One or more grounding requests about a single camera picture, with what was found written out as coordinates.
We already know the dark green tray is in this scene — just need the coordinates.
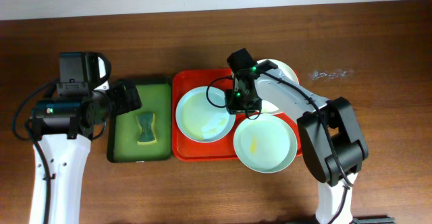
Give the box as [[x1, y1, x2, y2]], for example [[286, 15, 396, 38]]
[[107, 78, 171, 163]]

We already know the light blue plate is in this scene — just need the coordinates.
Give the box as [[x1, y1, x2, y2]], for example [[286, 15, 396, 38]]
[[175, 86, 236, 143]]

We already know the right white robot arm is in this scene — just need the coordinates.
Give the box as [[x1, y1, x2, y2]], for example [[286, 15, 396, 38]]
[[227, 59, 369, 223]]

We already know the mint green plate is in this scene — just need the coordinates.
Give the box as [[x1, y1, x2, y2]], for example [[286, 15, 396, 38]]
[[233, 114, 300, 173]]

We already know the yellow green sponge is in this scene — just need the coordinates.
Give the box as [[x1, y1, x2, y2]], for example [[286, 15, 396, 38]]
[[136, 112, 157, 145]]

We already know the cream white plate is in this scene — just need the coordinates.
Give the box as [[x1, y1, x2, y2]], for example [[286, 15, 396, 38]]
[[261, 59, 300, 115]]

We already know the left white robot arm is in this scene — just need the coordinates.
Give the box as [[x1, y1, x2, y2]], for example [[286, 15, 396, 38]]
[[25, 79, 142, 223]]

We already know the red plastic tray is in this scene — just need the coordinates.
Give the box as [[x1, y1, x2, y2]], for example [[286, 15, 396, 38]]
[[171, 67, 303, 162]]

